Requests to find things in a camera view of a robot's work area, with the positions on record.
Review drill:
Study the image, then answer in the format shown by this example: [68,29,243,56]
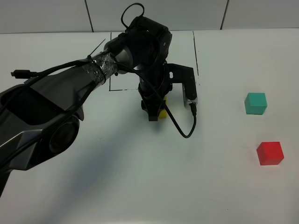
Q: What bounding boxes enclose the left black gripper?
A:
[137,61,172,121]

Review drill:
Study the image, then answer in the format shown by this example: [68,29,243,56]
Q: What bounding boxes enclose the yellow block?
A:
[158,96,168,119]

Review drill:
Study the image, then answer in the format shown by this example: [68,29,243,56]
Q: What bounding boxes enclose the green block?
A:
[244,92,267,115]

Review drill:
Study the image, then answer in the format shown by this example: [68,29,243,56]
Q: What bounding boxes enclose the red block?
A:
[256,142,284,166]

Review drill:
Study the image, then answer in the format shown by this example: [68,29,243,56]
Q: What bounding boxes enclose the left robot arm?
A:
[0,16,172,189]

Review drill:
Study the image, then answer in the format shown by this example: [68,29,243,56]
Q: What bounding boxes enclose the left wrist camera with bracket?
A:
[167,63,198,109]

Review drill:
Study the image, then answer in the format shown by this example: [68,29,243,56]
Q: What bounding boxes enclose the black camera cable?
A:
[115,60,198,139]

